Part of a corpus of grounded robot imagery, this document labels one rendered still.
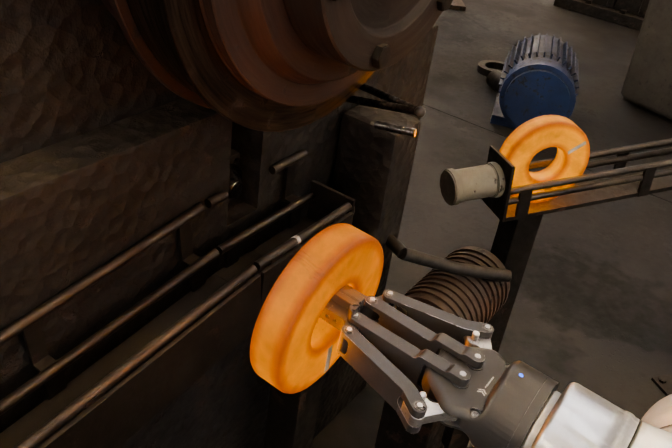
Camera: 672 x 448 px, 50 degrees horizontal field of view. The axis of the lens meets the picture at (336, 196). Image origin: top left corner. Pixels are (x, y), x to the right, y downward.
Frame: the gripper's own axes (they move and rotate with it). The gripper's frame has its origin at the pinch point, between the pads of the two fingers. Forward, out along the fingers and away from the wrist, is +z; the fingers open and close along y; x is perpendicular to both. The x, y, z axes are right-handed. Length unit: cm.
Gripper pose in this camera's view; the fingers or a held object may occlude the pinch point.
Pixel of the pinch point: (324, 294)
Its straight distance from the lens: 63.9
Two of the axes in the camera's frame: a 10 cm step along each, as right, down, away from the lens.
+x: 1.6, -8.2, -5.5
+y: 5.8, -3.7, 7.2
